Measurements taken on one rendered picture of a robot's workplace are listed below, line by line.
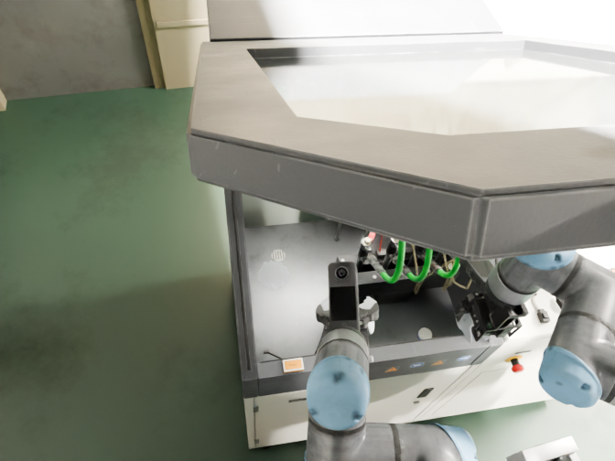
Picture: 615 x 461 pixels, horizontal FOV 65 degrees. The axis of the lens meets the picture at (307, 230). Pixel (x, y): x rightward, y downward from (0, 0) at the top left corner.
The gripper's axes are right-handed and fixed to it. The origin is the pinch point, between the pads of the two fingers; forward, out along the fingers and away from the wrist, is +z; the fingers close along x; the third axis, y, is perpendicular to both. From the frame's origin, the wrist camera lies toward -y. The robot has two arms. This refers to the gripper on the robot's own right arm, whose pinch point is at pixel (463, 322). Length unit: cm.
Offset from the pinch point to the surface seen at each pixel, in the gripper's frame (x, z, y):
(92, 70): -120, 107, -232
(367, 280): -10.1, 24.9, -25.1
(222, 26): -44, -27, -66
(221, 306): -54, 123, -69
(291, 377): -34.4, 30.4, -3.0
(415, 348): -1.3, 28.0, -5.3
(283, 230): -29, 40, -54
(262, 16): -34, -27, -69
